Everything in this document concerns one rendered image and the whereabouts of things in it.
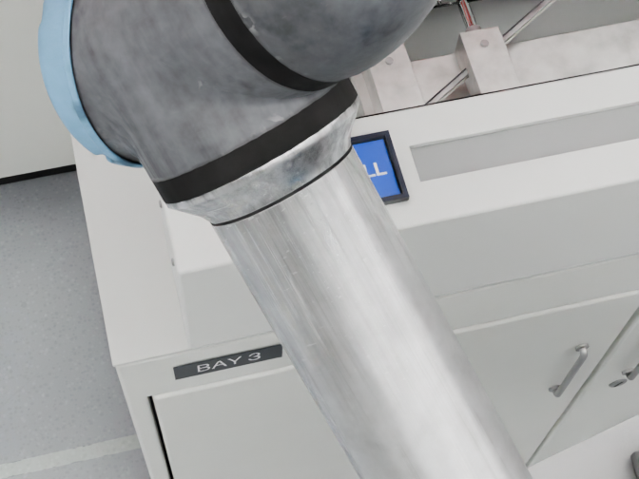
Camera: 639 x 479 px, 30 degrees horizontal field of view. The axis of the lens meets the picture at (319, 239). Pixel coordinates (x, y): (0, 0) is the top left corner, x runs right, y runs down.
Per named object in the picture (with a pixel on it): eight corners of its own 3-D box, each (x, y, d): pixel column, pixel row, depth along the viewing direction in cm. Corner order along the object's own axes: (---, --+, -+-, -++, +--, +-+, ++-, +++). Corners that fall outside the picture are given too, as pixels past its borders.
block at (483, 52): (454, 52, 99) (459, 30, 96) (493, 45, 99) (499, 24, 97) (482, 133, 96) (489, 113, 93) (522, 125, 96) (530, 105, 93)
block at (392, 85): (360, 69, 98) (363, 48, 95) (400, 62, 98) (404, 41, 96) (386, 152, 94) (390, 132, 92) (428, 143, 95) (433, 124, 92)
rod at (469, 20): (451, 3, 100) (454, -8, 99) (467, 0, 101) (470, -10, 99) (467, 47, 98) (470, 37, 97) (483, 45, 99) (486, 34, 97)
